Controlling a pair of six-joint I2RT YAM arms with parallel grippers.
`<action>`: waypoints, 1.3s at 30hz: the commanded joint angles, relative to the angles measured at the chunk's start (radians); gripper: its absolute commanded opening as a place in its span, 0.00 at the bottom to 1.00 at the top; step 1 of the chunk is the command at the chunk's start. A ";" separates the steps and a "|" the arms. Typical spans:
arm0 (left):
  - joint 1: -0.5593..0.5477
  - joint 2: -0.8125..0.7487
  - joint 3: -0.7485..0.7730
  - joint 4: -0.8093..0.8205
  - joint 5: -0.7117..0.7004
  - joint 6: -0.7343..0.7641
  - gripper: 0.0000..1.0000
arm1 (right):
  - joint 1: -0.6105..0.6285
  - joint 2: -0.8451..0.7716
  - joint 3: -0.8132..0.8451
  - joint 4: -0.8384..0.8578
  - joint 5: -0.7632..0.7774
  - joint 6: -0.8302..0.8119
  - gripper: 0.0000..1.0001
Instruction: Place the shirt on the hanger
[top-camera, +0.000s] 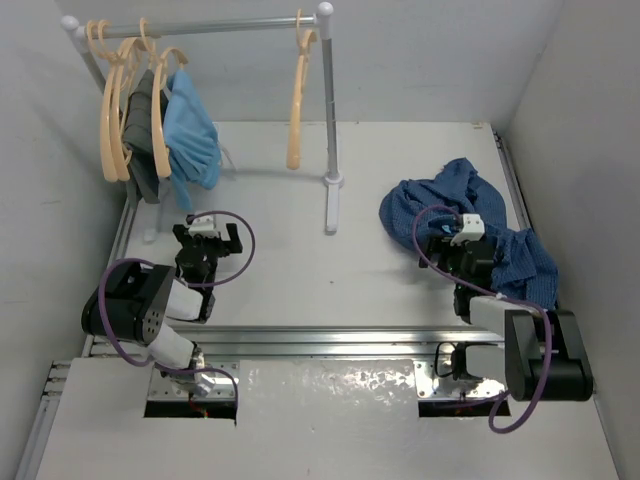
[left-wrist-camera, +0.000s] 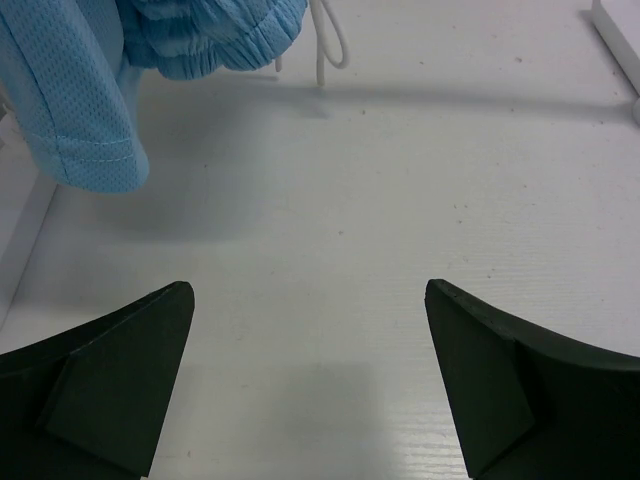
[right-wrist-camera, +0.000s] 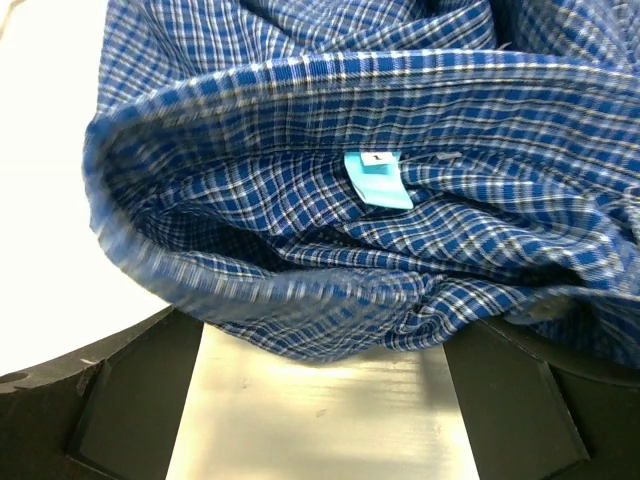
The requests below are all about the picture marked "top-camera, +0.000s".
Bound blue checkered shirt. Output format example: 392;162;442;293
379;158;559;309

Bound beige wooden hanger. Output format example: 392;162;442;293
286;9;317;170

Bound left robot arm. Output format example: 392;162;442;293
81;218;243;382

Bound grey hanging shirt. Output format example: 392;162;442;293
122;69;160;204

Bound beige hanger with shirts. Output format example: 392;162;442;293
139;18;189;179

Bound light blue hanging shirt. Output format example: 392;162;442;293
163;69;221;212

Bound beige hanger outer left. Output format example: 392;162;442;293
86;20;129;183

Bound metal clothes rack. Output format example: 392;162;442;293
61;1;344;235

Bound white front cover board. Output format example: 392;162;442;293
38;358;616;479

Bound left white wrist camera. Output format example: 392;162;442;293
188;214;219;238

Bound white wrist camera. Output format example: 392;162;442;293
450;214;485;246
188;214;219;238

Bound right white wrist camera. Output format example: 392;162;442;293
450;214;485;246

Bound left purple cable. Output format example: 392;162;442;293
98;210;258;409

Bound purple cable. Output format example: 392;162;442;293
98;210;258;409
412;204;554;434

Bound aluminium rail frame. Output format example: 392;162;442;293
14;122;599;480

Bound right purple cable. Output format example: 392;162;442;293
412;204;554;434

